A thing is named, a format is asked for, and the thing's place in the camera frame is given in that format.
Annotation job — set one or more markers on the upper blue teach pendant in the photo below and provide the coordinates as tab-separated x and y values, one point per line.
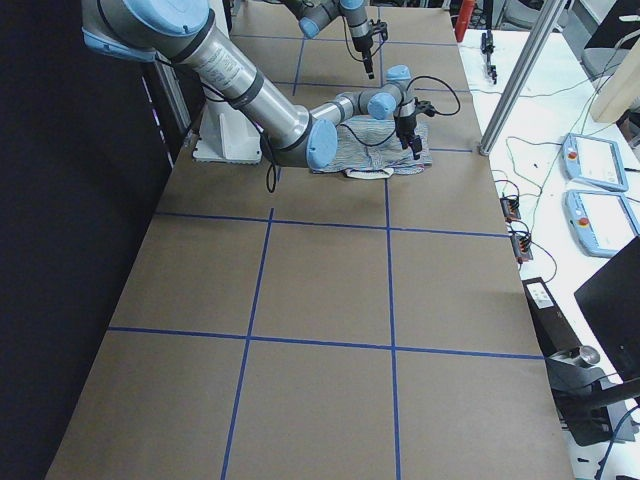
593	161

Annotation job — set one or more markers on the black monitor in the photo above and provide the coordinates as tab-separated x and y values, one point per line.
609	302

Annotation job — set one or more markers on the black handheld gripper stick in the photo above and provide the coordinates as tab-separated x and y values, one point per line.
487	49

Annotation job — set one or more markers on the black monitor stand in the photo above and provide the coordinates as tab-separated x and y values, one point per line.
592	406

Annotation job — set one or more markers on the silver metal cylinder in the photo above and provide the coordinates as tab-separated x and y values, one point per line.
587	356

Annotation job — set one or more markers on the blue teach pendant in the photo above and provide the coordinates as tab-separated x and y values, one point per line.
602	223
593	161

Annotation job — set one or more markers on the small circuit board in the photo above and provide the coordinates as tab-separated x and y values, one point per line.
510	208
521	245

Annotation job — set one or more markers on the black box with label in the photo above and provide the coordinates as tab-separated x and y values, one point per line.
553	331

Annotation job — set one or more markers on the lower blue teach pendant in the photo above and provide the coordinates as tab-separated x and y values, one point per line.
602	223

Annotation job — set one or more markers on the aluminium frame post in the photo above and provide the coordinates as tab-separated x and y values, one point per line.
536	40

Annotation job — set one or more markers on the red cylinder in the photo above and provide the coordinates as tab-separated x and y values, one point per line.
463	19

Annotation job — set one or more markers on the striped collared shirt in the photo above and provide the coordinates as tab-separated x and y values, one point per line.
369	148

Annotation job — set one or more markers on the upper small circuit board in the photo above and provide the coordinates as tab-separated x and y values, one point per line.
510	208

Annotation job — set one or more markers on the lower small circuit board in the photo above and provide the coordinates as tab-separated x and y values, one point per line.
521	245

